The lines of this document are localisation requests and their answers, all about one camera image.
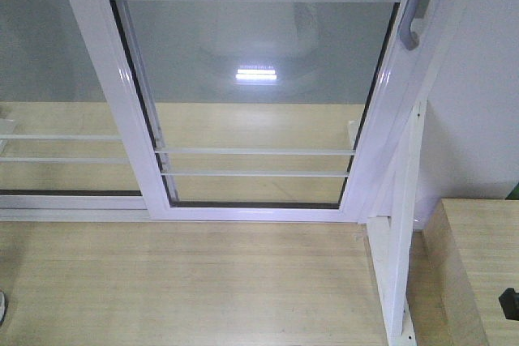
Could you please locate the grey door pull handle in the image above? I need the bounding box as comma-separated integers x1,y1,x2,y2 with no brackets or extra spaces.
398,0,420,51

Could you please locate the white fixed glass panel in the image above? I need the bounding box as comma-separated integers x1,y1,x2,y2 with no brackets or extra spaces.
1,0,143,209

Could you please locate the white wooden support brace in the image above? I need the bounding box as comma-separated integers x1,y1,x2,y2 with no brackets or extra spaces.
367,100,427,345

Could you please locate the white door frame post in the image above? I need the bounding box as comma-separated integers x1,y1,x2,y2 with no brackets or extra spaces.
344,0,469,224

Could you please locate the light wooden side table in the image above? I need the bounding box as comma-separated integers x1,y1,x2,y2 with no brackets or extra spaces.
407,199,518,345

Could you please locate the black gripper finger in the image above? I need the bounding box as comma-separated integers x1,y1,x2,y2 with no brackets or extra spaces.
499,288,519,321

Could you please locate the white sliding glass door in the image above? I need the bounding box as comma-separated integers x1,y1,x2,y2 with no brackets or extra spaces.
69,0,408,220

